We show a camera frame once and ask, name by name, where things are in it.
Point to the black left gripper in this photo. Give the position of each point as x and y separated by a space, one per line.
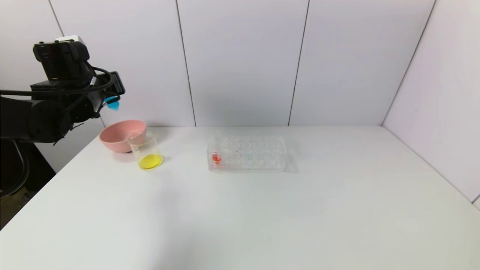
117 83

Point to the test tube with blue pigment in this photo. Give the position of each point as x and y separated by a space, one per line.
113 104

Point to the clear glass beaker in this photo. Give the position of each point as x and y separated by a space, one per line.
150 161

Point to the test tube with red pigment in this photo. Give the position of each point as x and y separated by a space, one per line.
216 158

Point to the clear acrylic test tube rack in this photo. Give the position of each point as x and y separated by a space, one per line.
255 157

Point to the pink bowl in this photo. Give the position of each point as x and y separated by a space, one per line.
116 137

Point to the black bulky object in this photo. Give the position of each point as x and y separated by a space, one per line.
37 168

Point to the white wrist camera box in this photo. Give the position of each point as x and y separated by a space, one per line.
67 38

